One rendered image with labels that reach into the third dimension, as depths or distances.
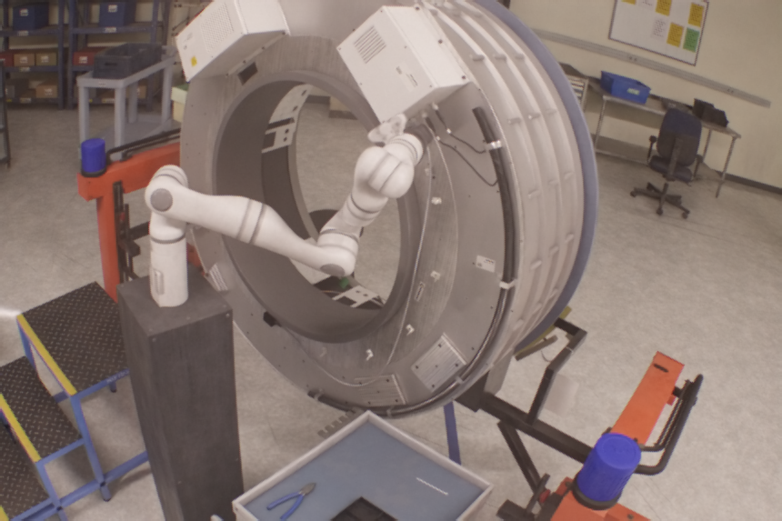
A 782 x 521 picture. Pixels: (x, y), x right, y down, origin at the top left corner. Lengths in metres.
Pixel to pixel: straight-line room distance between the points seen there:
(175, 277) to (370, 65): 0.66
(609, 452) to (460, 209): 0.69
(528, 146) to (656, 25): 6.20
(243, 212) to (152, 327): 0.35
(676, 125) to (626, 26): 1.94
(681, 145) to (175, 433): 5.22
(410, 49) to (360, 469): 1.08
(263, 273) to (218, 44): 0.83
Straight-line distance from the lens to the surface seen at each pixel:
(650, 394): 1.74
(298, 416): 2.76
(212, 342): 1.49
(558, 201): 1.63
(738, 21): 8.28
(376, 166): 1.11
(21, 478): 2.37
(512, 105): 1.50
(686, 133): 5.93
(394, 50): 1.38
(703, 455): 3.27
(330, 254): 1.35
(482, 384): 1.89
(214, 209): 1.32
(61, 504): 2.34
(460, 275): 1.55
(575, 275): 1.91
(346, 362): 1.95
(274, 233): 1.33
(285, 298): 2.09
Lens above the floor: 1.95
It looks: 30 degrees down
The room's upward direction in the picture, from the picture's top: 9 degrees clockwise
